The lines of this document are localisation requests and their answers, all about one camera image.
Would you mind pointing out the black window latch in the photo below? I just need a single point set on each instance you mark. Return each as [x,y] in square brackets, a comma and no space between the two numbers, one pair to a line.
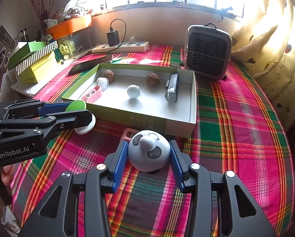
[225,12]

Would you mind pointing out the beige power strip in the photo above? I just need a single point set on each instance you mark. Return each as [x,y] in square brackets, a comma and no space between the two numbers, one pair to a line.
[122,48]

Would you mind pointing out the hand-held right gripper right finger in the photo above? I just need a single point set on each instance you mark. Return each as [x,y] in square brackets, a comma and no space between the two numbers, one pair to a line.
[177,167]

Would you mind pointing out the white plastic bag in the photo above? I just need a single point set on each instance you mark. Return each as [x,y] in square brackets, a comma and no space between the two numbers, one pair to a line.
[76,5]

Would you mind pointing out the smooth brown walnut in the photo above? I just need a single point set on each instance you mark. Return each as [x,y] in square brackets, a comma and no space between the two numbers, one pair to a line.
[153,79]

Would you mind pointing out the black charger adapter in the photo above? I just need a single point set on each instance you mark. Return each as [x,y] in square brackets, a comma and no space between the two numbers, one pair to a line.
[113,38]

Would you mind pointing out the yellow box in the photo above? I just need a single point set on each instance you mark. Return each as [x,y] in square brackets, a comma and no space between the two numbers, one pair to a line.
[36,71]

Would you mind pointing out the long black remote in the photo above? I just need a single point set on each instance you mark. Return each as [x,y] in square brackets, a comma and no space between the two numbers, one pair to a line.
[88,65]

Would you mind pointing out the green cardboard box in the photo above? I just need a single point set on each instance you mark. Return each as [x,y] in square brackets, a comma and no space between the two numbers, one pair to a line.
[142,108]

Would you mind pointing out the white striped box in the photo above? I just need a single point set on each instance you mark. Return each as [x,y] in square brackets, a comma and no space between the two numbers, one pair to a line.
[36,58]

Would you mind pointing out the white round cap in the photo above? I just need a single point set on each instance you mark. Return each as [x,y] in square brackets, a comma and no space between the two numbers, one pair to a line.
[103,83]

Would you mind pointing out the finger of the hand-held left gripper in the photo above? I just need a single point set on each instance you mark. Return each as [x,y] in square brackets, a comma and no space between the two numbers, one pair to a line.
[73,119]
[53,108]

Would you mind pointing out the orange tray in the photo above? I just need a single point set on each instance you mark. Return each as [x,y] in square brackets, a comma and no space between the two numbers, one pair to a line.
[68,27]

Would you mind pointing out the pink ear hook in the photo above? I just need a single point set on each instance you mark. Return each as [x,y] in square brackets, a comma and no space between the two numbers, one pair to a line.
[126,133]

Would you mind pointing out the yellow green packet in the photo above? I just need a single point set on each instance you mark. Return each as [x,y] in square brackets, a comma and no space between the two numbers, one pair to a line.
[64,48]

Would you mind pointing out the white plug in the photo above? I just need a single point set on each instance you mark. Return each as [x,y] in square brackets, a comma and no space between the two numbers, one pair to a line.
[133,40]

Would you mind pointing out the pink green plaid cloth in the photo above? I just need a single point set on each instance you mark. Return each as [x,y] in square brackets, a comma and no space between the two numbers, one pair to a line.
[236,140]

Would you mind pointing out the green white mushroom toy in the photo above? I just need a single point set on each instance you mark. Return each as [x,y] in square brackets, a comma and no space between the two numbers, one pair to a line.
[84,129]

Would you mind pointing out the cream heart print curtain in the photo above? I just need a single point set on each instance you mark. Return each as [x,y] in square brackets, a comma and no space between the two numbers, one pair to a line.
[273,42]

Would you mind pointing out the white panda toy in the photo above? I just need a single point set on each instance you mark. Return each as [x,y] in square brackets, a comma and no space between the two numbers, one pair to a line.
[150,153]

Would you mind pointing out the pink plastic clip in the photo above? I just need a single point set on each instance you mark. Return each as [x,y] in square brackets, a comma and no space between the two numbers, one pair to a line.
[93,95]

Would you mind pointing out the red dried flower branches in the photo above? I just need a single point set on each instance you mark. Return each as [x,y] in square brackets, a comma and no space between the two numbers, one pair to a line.
[41,2]

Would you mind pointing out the grey portable heater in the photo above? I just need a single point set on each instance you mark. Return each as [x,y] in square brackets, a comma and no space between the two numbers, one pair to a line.
[206,51]

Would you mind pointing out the white ball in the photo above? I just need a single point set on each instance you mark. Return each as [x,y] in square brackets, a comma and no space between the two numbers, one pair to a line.
[133,91]

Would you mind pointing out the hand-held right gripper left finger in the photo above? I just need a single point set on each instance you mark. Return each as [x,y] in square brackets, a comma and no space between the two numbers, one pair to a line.
[120,167]

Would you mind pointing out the person's left hand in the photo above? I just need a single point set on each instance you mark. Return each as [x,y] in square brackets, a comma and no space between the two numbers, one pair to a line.
[8,175]

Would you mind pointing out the pitted brown walnut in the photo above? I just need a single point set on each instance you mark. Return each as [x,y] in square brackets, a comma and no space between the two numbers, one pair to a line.
[109,76]

